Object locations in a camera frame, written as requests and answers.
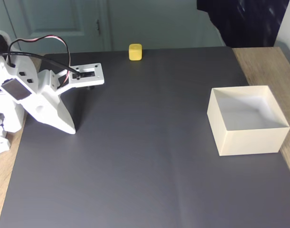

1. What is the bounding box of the yellow cube block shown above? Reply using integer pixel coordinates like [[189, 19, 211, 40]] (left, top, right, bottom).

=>
[[128, 43, 143, 61]]

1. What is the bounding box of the white open box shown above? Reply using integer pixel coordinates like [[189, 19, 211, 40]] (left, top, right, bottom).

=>
[[206, 85, 290, 157]]

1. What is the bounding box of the pale green panelled door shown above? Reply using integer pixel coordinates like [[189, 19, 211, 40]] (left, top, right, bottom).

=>
[[3, 0, 110, 54]]

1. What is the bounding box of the dark grey table mat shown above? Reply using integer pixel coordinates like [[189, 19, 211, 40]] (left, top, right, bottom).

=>
[[0, 46, 290, 228]]

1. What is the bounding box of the pale green plain door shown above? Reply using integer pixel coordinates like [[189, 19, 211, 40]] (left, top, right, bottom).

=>
[[109, 0, 225, 52]]

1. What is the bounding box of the black hanging cloth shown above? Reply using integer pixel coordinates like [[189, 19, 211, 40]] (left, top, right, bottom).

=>
[[196, 0, 290, 48]]

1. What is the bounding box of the black camera cable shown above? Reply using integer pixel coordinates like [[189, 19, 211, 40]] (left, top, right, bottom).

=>
[[0, 52, 81, 78]]

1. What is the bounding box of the red white black servo wire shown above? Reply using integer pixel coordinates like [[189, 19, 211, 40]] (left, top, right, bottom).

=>
[[8, 35, 72, 90]]

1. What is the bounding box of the white camera mount with camera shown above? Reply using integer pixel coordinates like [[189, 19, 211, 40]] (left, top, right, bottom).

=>
[[37, 62, 105, 94]]

